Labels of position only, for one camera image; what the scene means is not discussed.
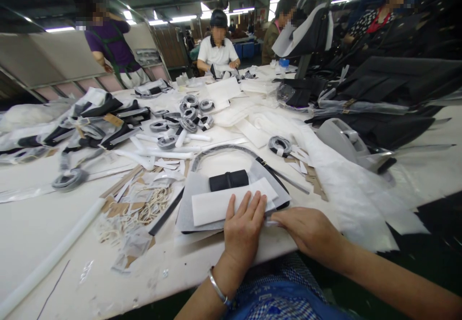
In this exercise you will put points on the heap of black handbags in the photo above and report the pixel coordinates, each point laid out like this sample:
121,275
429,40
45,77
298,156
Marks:
390,96

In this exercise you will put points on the person's left middle finger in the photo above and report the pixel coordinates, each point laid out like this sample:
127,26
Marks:
256,202

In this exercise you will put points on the grey tissue paper sheet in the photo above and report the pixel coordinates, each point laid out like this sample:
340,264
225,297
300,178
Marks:
191,204

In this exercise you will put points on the white bottle with blue cap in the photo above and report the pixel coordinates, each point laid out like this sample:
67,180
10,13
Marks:
282,66

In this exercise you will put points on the person's left hand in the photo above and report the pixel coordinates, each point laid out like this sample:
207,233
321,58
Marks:
242,229

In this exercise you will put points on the stack of white foam sheets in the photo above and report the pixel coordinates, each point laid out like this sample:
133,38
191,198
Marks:
234,100

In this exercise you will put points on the grey tape dispenser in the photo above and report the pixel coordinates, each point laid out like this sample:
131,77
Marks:
343,139

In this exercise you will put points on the black flat strip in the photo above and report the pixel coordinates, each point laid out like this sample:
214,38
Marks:
166,211

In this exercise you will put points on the pile of brown paper strips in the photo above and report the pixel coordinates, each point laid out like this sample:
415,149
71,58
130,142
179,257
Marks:
314,179

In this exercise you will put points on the white foam sheet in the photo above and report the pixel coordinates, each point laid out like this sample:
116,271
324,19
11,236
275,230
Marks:
213,204

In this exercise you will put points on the person's left index finger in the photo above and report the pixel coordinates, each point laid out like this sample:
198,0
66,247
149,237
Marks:
263,205

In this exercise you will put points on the blue plastic bins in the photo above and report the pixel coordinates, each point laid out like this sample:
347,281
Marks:
247,50

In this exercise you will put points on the pile of plastic-wrapped black bags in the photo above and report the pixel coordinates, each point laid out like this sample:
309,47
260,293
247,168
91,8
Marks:
72,125

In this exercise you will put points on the hanging black and white bag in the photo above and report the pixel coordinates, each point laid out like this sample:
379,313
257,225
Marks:
310,27

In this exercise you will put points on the person's body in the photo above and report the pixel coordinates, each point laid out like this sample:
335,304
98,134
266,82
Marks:
285,291

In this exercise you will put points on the black folded pouch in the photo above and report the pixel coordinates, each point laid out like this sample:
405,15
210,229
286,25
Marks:
227,182

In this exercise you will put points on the person's right fingers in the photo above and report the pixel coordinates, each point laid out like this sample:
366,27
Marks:
285,217

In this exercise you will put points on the long white foam tube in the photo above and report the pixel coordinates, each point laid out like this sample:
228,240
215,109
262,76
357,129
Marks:
54,251

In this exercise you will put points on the person's left ring finger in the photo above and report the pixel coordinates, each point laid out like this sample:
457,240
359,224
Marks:
246,201

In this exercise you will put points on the person's right hand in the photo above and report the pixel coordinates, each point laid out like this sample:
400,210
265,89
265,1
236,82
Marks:
314,231

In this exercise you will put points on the person's left little finger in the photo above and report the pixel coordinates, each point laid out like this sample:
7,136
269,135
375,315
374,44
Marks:
231,204

